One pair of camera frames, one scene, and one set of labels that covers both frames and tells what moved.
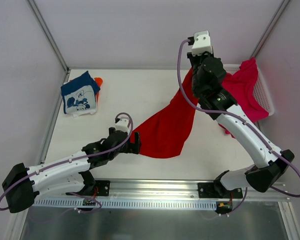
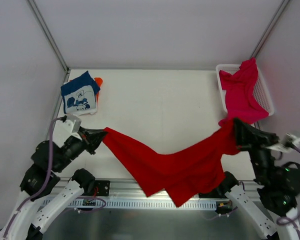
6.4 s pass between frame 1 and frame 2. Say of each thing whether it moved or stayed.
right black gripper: moved
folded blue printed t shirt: stayed
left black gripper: moved
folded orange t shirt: stayed
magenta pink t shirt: stayed
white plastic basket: stayed
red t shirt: moved
